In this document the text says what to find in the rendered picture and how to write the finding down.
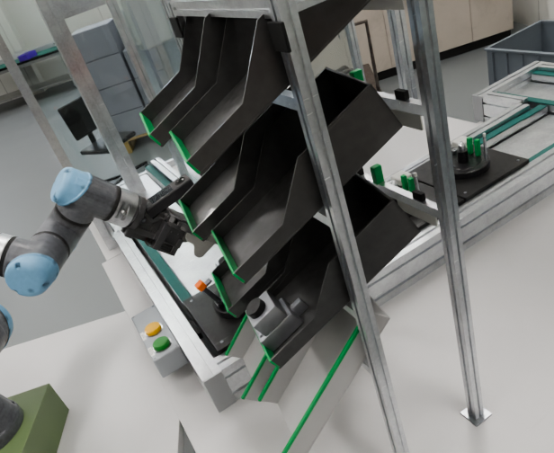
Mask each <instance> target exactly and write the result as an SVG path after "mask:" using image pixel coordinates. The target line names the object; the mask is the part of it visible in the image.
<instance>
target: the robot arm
mask: <svg viewBox="0 0 554 453"><path fill-rule="evenodd" d="M193 185H194V183H193V181H192V179H191V178H189V177H188V176H187V175H186V174H183V175H181V176H180V177H179V178H177V179H176V180H174V181H173V182H171V183H169V184H168V185H167V186H165V187H164V188H163V189H162V190H160V191H158V192H157V193H156V194H154V195H153V196H151V197H150V198H148V199H147V200H146V198H144V197H142V196H139V195H138V194H137V193H136V192H133V191H130V190H127V189H125V188H122V187H121V186H118V185H115V184H113V183H111V182H107V181H105V180H103V179H101V178H98V177H96V176H93V175H91V174H90V173H88V172H82V171H80V170H77V169H75V168H72V167H66V168H64V169H62V170H61V171H60V172H59V174H58V176H57V178H56V181H55V182H54V183H53V186H52V189H51V193H50V198H51V200H52V201H53V202H55V203H56V205H55V207H54V208H53V210H51V212H50V213H49V216H48V217H47V219H46V220H45V221H44V223H43V224H42V225H41V226H40V228H39V229H38V230H37V232H36V233H35V234H34V235H33V236H32V237H31V239H30V240H28V239H24V238H20V237H17V236H14V235H8V234H4V233H0V277H4V279H5V282H6V284H7V286H8V287H9V288H10V289H11V290H14V291H16V292H17V294H19V295H22V296H26V297H35V296H38V295H40V294H42V293H43V292H45V291H46V290H47V289H48V288H49V286H50V285H51V284H52V282H53V281H54V280H55V279H56V278H57V276H58V274H59V272H60V270H61V268H62V267H63V265H64V264H65V262H66V260H67V259H68V257H69V256H70V254H71V253H72V252H73V251H74V250H75V249H76V246H77V244H78V242H79V241H80V239H81V238H82V236H83V235H84V233H85V231H86V230H87V228H88V227H89V226H90V225H91V223H92V222H93V220H94V218H99V219H101V220H103V221H106V222H109V223H112V224H114V225H116V226H119V227H122V229H121V232H122V233H123V234H124V236H126V237H128V238H130V239H131V238H132V237H134V238H137V239H139V240H142V241H144V242H145V244H146V245H147V246H148V247H151V248H153V249H155V250H158V251H160V252H163V253H167V254H170V255H172V256H175V254H176V252H177V250H178V248H179V249H180V247H181V245H182V243H183V242H184V243H186V242H189V243H191V244H193V253H194V255H195V256H196V257H198V258H201V257H203V256H204V255H205V254H206V252H208V250H209V249H210V248H211V247H212V246H213V245H214V244H217V242H216V240H215V238H214V236H213V234H211V235H210V236H209V237H208V238H207V239H206V240H205V241H204V242H203V241H202V240H200V239H199V238H198V237H197V236H195V235H194V234H193V233H192V231H191V229H190V227H189V225H188V222H187V220H186V218H185V215H184V214H183V213H181V212H178V211H176V210H174V209H170V208H168V207H170V206H171V205H172V204H174V203H175V202H177V201H178V200H179V199H180V198H181V197H182V196H183V195H184V194H185V193H186V192H187V191H188V190H189V189H190V188H191V187H192V186H193ZM12 332H13V319H12V317H11V315H10V314H9V312H8V311H7V310H6V309H5V308H4V307H3V306H2V305H0V352H1V351H2V350H3V349H4V347H5V346H6V345H7V343H8V342H9V339H10V337H11V335H12ZM22 421H23V410H22V408H21V407H20V406H19V405H18V404H17V403H16V402H15V401H13V400H10V399H8V398H6V397H5V396H3V395H0V449H2V448H3V447H4V446H5V445H6V444H7V443H8V442H9V441H10V440H11V439H12V438H13V436H14V435H15V434H16V432H17V431H18V430H19V429H20V427H21V425H22Z"/></svg>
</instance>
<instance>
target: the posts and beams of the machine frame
mask: <svg viewBox="0 0 554 453"><path fill-rule="evenodd" d="M387 15H388V19H389V29H390V35H391V40H392V46H393V51H394V57H395V62H396V68H397V73H398V82H399V88H400V89H405V90H408V93H409V98H413V99H417V100H418V97H417V91H416V80H415V74H414V68H413V62H412V56H411V50H410V44H409V38H408V32H407V21H406V15H405V10H387Z"/></svg>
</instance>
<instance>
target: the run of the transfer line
mask: <svg viewBox="0 0 554 453"><path fill-rule="evenodd" d="M472 100H473V110H474V119H475V120H478V121H482V122H485V121H487V120H490V119H491V118H493V117H495V116H496V115H497V114H499V113H501V112H503V111H508V113H510V112H512V113H515V118H521V119H524V125H523V126H524V128H525V129H526V128H527V129H535V130H539V131H544V132H548V133H552V134H554V63H550V62H542V61H534V62H532V63H531V64H529V65H528V66H526V67H523V68H521V69H519V70H517V71H516V72H514V73H512V74H510V75H508V76H507V77H505V78H503V79H501V80H499V81H497V82H495V83H494V84H492V85H490V86H488V87H486V88H485V89H483V90H481V91H479V92H477V93H474V94H473V95H472Z"/></svg>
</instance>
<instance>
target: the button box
mask: <svg viewBox="0 0 554 453"><path fill-rule="evenodd" d="M131 320H132V322H133V324H134V325H135V327H136V329H137V331H138V334H139V335H140V337H141V339H142V341H143V343H144V344H145V346H146V348H147V351H148V353H149V355H150V357H151V359H152V360H153V362H154V364H155V365H156V368H157V370H158V371H159V373H160V375H161V376H162V378H165V377H166V376H168V375H170V374H171V373H173V372H174V371H176V370H178V369H179V368H181V367H182V366H184V365H186V364H187V363H188V362H189V361H188V360H187V358H186V356H185V354H184V352H183V349H182V347H181V346H180V344H179V342H178V341H177V340H176V338H175V337H174V335H173V333H172V331H171V330H170V328H169V326H168V325H167V323H166V321H165V319H164V318H163V317H162V315H161V314H160V312H159V310H158V309H157V307H156V305H153V306H151V307H149V308H147V309H145V310H144V311H142V312H140V313H138V314H137V315H134V316H133V317H131ZM153 322H159V323H160V325H161V329H160V331H159V332H158V333H156V334H154V335H151V336H148V335H146V333H145V328H146V326H147V325H148V324H150V323H153ZM161 336H166V337H168V339H169V341H170V343H169V345H168V347H167V348H165V349H164V350H162V351H155V350H154V348H153V342H154V341H155V339H157V338H158V337H161Z"/></svg>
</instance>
